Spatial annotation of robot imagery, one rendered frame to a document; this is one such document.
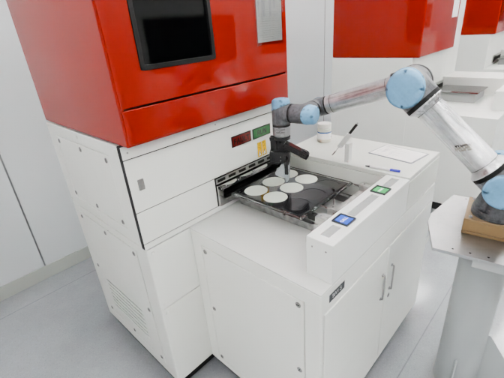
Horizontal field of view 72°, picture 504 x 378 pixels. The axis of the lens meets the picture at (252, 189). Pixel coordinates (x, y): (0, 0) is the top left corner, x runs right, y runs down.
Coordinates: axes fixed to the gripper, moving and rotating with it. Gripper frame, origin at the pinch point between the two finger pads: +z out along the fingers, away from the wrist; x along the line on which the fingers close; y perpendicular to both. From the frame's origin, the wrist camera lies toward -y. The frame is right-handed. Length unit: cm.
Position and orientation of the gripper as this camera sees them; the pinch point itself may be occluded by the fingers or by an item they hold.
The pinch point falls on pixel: (288, 179)
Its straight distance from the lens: 153.6
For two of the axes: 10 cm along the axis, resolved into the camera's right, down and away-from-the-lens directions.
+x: -2.1, 4.3, -8.8
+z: 0.8, 9.0, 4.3
